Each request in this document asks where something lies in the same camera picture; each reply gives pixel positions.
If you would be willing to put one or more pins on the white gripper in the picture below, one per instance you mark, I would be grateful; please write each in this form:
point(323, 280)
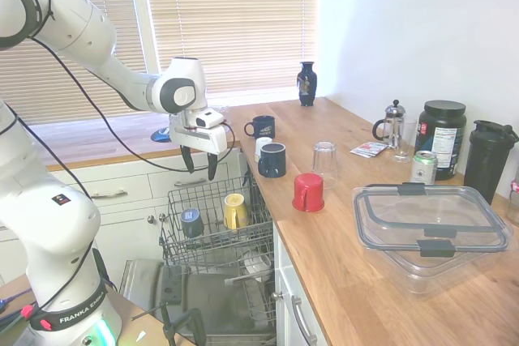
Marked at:
point(202, 139)

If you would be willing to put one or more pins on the yellow mug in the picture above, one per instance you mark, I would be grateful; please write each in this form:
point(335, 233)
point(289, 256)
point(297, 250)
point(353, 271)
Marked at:
point(235, 212)

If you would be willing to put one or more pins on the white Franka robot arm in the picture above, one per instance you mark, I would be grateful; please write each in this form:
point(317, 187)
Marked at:
point(73, 26)

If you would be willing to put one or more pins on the blue grey mug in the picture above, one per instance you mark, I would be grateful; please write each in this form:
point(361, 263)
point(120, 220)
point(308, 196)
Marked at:
point(191, 222)

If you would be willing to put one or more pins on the small white mug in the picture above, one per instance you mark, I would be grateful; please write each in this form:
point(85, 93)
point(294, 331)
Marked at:
point(261, 144)

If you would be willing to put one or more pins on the navy mug with white rim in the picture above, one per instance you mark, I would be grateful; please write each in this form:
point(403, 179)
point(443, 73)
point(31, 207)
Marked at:
point(272, 163)

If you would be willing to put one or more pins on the navy mug with gold print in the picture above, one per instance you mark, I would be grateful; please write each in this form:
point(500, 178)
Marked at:
point(263, 127)

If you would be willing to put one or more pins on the red mug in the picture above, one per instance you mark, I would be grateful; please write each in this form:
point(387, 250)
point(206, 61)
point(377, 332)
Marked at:
point(310, 194)

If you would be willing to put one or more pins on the steel dishwasher door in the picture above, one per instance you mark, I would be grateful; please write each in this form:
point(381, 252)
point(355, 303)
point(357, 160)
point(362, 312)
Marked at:
point(211, 301)

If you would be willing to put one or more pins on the silver cabinet knob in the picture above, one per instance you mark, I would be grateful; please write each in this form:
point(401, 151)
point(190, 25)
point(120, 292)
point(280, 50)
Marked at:
point(277, 294)
point(151, 219)
point(162, 216)

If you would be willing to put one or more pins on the white kitchen cabinet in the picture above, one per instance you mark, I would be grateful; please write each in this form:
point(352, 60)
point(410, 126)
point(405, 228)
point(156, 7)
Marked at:
point(290, 281)
point(129, 216)

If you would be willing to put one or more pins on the white bowl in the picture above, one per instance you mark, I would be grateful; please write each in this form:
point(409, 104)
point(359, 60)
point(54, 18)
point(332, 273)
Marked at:
point(255, 265)

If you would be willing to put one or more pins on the clear drinking glass upturned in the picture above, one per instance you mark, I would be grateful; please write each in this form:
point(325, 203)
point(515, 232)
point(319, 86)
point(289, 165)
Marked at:
point(325, 165)

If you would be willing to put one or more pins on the dark blue painted vase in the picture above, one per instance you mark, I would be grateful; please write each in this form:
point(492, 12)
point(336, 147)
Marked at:
point(307, 84)

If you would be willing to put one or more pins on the black clamp stand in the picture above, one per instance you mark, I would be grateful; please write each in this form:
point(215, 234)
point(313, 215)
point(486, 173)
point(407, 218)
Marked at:
point(190, 321)

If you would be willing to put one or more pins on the red white paper packet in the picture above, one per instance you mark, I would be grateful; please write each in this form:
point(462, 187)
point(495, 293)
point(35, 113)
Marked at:
point(367, 150)

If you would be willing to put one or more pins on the glass French press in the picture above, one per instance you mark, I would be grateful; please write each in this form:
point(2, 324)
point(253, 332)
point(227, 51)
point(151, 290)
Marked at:
point(392, 127)

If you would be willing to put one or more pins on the tall clear glass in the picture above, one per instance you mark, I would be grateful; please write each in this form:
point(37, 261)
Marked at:
point(405, 147)

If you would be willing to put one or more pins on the white green drink can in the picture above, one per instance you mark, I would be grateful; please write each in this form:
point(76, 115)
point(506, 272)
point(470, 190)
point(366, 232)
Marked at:
point(424, 167)

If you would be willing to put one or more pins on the black protein powder tub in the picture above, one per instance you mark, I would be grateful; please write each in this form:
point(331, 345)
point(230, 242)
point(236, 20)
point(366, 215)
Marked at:
point(444, 135)

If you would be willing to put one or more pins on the clear lid with grey clips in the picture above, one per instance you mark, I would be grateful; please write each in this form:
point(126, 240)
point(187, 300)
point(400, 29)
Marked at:
point(436, 249)

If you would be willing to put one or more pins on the clear plastic food container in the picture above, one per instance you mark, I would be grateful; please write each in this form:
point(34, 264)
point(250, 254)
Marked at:
point(438, 273)

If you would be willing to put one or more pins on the black shaker bottle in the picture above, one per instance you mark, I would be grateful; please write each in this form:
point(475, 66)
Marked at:
point(486, 159)

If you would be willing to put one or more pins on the clear bottle with pink band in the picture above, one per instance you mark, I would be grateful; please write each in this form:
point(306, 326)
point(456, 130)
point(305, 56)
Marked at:
point(515, 200)

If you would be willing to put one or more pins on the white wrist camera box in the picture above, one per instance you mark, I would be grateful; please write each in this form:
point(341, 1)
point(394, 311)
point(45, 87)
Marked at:
point(208, 119)

